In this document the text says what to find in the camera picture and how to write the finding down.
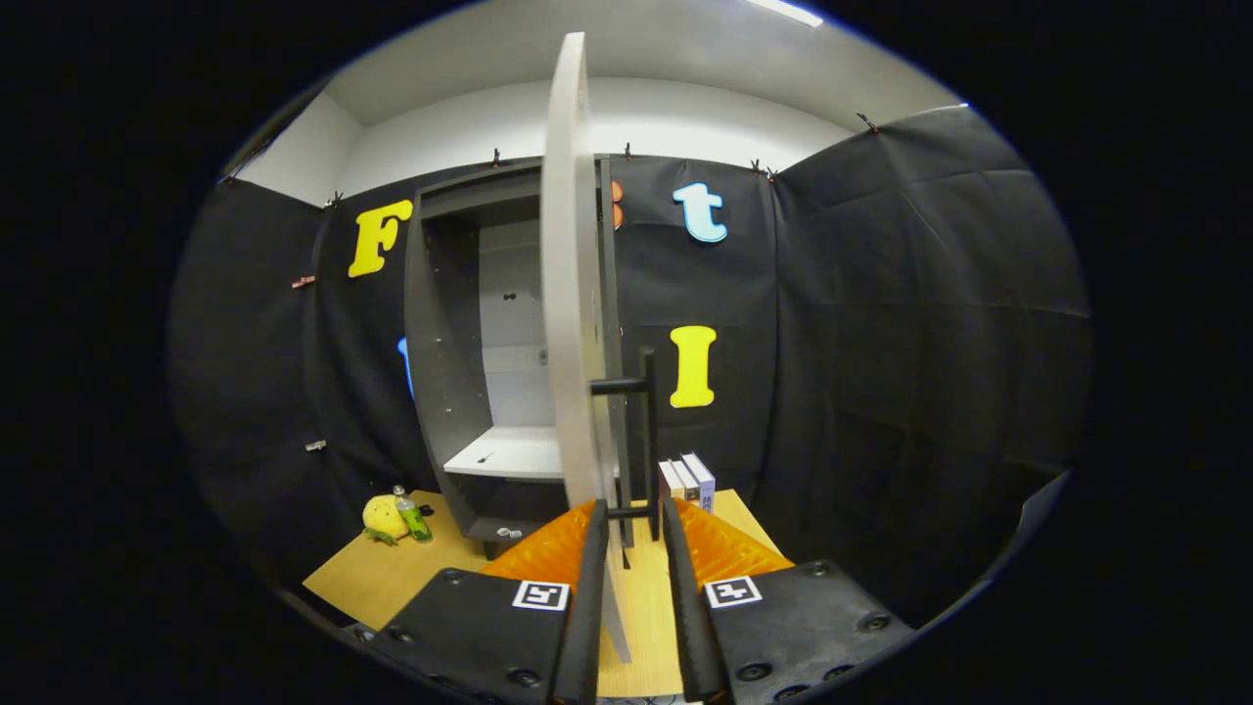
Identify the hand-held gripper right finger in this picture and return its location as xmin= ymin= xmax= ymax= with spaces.
xmin=661 ymin=497 xmax=916 ymax=705

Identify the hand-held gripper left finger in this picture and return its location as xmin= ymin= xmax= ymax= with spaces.
xmin=367 ymin=499 xmax=610 ymax=705

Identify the grey shoe cabinet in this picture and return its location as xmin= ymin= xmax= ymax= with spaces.
xmin=403 ymin=157 xmax=627 ymax=559

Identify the white book purple spine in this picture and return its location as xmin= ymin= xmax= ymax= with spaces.
xmin=682 ymin=452 xmax=718 ymax=514

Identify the green plastic bottle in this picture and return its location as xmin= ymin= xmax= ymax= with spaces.
xmin=393 ymin=485 xmax=434 ymax=543

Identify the yellow plush toy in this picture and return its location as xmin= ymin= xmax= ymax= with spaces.
xmin=362 ymin=494 xmax=410 ymax=545

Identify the black backdrop cloth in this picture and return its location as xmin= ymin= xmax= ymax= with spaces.
xmin=166 ymin=103 xmax=1092 ymax=628

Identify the long ceiling light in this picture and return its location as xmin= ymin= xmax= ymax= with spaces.
xmin=749 ymin=0 xmax=823 ymax=27

